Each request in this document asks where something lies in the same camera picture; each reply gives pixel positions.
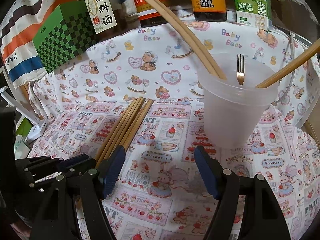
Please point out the translucent plastic cup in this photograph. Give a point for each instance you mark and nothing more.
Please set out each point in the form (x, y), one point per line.
(232, 111)

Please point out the oyster sauce bottle yellow label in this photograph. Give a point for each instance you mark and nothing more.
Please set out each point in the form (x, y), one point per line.
(210, 10)

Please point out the silver metal fork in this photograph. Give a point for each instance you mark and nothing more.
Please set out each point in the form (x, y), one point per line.
(240, 69)

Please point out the clear cooking wine bottle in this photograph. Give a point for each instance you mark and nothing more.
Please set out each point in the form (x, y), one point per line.
(103, 14)

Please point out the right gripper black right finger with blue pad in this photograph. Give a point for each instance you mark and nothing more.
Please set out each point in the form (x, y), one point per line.
(210, 171)

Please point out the green checkered box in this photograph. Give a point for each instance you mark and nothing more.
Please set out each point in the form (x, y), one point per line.
(65, 34)

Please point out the striped hanging blanket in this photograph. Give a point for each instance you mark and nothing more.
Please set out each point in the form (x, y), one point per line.
(18, 28)

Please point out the green milk drink carton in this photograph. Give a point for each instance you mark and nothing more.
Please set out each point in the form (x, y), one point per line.
(255, 13)

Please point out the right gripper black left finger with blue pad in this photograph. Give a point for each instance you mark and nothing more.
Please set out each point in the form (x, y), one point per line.
(109, 171)

